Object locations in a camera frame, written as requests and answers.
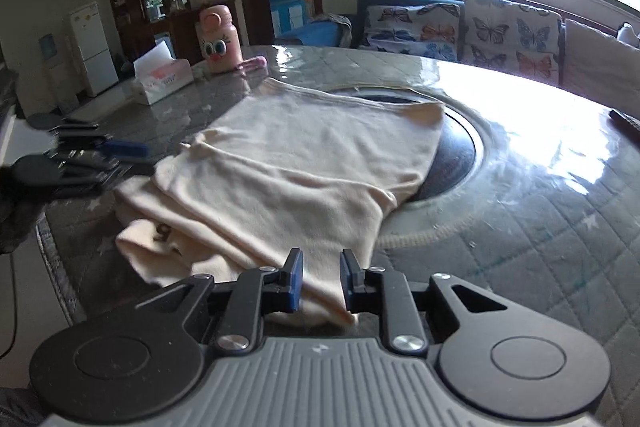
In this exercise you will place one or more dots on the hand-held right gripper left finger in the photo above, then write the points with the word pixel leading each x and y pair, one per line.
pixel 295 282

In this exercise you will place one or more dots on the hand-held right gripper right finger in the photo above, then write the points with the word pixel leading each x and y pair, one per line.
pixel 348 284

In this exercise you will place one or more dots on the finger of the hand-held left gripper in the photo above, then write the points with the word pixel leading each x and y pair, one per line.
pixel 110 169
pixel 125 149

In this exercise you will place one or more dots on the cream shirt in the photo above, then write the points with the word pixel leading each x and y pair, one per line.
pixel 300 157

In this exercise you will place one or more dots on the white tissue box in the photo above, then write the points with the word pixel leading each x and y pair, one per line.
pixel 162 79

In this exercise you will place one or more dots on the water dispenser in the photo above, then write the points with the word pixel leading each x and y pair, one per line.
pixel 52 67

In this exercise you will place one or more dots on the white refrigerator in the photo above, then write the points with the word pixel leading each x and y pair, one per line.
pixel 92 49

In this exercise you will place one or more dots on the pink cartoon-face bottle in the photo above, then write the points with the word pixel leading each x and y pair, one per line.
pixel 220 44

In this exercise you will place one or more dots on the dark round table insert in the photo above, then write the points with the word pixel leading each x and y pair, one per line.
pixel 452 157

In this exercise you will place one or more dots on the blue cabinet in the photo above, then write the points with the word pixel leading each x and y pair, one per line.
pixel 287 9

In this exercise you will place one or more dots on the blue chair with cloth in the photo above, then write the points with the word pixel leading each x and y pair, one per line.
pixel 312 32

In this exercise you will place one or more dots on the butterfly print cushion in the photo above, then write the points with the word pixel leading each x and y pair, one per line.
pixel 412 32
pixel 510 37

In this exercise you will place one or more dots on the dark blue sofa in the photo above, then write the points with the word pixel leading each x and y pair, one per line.
pixel 390 0

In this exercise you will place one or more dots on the black remote control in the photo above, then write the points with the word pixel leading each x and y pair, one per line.
pixel 627 121

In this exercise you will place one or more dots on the plain beige cushion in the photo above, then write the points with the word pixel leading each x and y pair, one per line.
pixel 600 62

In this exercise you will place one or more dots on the panda plush toy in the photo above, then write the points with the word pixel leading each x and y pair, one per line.
pixel 630 34

